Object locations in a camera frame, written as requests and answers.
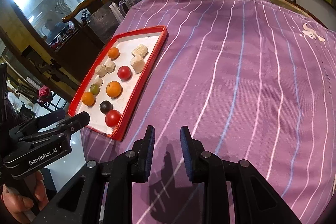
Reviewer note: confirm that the dark purple plum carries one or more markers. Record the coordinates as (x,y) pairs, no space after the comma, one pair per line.
(106,106)

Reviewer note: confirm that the cream knitted cloth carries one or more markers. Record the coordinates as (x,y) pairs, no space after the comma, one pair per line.
(334,184)

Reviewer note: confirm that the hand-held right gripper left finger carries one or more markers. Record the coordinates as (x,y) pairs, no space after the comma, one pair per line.
(150,150)

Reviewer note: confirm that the beige fibrous chunk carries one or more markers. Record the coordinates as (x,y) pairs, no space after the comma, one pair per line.
(110,65)
(137,63)
(98,81)
(140,50)
(101,70)

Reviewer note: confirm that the red rimmed white tray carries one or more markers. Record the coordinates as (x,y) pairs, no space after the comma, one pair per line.
(147,40)

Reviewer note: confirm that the purple striped cloth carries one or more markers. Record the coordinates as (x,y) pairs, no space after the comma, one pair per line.
(236,69)

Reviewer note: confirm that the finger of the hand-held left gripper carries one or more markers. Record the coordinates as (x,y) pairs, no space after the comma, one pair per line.
(52,116)
(76,121)

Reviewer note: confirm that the green grape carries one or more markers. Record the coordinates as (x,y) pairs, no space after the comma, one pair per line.
(94,88)

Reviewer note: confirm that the small orange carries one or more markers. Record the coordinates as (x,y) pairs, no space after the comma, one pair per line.
(113,53)

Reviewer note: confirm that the person's left hand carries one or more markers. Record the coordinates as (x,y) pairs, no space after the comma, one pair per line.
(15,204)

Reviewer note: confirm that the clear glass pitcher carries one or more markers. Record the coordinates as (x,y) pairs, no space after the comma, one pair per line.
(128,2)

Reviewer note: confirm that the red tomato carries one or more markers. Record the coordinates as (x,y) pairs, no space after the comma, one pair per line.
(113,118)
(124,72)

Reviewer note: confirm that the curved brown wooden chair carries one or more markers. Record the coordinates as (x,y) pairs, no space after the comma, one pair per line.
(89,2)

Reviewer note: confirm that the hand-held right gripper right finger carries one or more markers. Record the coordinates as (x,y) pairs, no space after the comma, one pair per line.
(185,155)

